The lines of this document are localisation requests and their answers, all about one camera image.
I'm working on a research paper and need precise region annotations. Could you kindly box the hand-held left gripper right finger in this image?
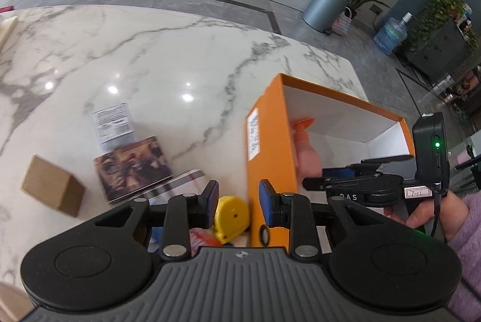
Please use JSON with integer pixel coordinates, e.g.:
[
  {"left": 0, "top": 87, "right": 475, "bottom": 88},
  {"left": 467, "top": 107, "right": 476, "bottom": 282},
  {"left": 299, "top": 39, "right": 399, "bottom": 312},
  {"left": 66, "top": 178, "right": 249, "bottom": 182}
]
[{"left": 259, "top": 179, "right": 409, "bottom": 259}]

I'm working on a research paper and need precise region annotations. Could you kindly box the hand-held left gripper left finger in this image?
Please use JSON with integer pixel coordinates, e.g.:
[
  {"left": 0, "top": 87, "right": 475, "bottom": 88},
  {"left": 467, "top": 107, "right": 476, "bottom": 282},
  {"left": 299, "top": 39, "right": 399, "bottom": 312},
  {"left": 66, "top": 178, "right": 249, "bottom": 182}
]
[{"left": 94, "top": 180, "right": 220, "bottom": 259}]

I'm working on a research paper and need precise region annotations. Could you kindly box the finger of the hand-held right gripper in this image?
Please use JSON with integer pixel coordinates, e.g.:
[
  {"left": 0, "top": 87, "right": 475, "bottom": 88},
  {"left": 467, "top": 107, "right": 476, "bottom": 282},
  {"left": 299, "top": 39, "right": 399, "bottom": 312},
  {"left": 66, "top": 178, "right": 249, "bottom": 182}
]
[
  {"left": 302, "top": 175, "right": 403, "bottom": 191},
  {"left": 321, "top": 155, "right": 415, "bottom": 178}
]

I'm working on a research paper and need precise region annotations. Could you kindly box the orange pink bottle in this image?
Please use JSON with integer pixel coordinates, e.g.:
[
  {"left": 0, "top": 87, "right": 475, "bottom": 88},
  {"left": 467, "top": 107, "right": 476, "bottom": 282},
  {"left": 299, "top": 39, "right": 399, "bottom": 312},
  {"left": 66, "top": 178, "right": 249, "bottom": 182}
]
[{"left": 292, "top": 119, "right": 323, "bottom": 180}]

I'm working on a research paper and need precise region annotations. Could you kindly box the black white checkered pack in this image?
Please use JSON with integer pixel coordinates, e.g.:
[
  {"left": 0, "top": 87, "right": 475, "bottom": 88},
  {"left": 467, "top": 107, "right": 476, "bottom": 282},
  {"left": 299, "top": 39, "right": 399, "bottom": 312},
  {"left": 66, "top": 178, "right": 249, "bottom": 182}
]
[{"left": 145, "top": 169, "right": 211, "bottom": 203}]

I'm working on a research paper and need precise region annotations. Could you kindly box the orange cardboard box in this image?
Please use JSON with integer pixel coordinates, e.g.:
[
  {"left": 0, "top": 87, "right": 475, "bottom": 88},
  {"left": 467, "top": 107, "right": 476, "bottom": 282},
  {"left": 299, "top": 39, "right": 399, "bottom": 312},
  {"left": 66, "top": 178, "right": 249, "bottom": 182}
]
[{"left": 246, "top": 73, "right": 416, "bottom": 248}]

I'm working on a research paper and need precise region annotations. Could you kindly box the person's right forearm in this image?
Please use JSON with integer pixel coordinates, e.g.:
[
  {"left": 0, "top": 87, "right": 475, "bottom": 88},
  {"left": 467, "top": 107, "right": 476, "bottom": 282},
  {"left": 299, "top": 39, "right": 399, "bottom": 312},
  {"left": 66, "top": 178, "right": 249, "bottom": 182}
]
[{"left": 446, "top": 194, "right": 481, "bottom": 322}]

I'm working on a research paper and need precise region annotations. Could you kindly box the person's right hand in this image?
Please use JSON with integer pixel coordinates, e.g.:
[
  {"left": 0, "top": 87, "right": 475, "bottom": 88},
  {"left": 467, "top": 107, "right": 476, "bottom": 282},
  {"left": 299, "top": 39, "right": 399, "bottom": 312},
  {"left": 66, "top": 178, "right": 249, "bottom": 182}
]
[{"left": 383, "top": 190, "right": 470, "bottom": 243}]

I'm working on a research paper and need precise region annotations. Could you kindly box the yellow tape measure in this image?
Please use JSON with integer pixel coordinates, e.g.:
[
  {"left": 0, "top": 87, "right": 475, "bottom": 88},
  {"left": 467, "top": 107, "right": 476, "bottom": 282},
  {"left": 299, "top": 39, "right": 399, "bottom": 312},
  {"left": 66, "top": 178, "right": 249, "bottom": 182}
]
[{"left": 210, "top": 196, "right": 250, "bottom": 245}]

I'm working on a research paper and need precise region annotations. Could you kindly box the red white packet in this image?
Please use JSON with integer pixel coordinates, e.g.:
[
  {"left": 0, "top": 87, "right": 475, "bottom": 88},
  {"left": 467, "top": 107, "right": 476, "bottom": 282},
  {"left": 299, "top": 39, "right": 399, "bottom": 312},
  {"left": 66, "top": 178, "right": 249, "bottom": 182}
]
[{"left": 189, "top": 228, "right": 222, "bottom": 257}]

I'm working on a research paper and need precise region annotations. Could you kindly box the blue packet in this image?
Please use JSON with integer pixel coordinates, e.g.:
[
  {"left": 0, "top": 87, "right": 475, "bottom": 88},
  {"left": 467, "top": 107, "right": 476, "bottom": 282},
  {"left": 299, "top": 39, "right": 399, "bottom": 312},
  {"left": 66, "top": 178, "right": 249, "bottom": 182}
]
[{"left": 148, "top": 228, "right": 164, "bottom": 254}]

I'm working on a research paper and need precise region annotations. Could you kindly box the flat picture printed box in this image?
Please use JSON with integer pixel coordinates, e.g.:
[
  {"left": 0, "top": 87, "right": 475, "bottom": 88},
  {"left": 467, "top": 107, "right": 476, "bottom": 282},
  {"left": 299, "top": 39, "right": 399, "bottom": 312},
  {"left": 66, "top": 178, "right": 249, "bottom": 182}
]
[{"left": 93, "top": 136, "right": 174, "bottom": 203}]

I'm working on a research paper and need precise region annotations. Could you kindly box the dark grey cabinet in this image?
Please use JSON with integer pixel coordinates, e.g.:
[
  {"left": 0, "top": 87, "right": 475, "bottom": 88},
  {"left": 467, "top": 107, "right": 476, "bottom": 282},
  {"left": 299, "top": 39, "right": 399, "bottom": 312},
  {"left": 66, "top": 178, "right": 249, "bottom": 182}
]
[{"left": 405, "top": 19, "right": 472, "bottom": 79}]

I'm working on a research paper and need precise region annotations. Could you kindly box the clear plastic labelled box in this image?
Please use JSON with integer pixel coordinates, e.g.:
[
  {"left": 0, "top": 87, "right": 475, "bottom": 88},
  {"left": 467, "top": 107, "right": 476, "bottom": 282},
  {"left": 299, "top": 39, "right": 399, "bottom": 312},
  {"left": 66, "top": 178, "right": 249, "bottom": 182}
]
[{"left": 92, "top": 103, "right": 136, "bottom": 150}]

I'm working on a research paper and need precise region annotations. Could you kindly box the blue water jug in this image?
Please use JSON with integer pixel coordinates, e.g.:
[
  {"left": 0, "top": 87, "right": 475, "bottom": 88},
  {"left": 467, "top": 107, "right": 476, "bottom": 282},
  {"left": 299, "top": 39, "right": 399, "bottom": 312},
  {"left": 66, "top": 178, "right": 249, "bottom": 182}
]
[{"left": 373, "top": 12, "right": 414, "bottom": 54}]

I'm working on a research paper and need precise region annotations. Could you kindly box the green trailing vine plant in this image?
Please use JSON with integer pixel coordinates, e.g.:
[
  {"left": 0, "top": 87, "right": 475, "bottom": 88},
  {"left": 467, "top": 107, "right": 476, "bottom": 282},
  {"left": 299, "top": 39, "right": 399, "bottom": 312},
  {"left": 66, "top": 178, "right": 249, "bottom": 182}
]
[{"left": 409, "top": 0, "right": 479, "bottom": 54}]

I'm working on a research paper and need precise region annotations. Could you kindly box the pastel woven bag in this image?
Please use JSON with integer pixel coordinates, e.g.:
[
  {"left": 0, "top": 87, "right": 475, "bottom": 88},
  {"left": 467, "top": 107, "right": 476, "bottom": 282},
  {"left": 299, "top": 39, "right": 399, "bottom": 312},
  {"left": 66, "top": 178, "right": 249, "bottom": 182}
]
[{"left": 332, "top": 6, "right": 356, "bottom": 36}]

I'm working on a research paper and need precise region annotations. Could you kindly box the small brown cardboard box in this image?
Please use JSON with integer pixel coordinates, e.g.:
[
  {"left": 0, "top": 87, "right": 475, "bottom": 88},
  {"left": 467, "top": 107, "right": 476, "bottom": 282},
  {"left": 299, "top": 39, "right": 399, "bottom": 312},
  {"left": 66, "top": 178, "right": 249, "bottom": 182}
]
[{"left": 21, "top": 155, "right": 86, "bottom": 218}]

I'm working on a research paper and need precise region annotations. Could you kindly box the grey pedal trash can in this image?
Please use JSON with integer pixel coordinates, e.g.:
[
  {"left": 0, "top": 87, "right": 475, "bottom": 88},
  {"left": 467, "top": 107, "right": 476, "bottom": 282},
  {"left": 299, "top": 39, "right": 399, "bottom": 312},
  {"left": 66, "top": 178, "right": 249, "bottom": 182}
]
[{"left": 302, "top": 0, "right": 354, "bottom": 33}]

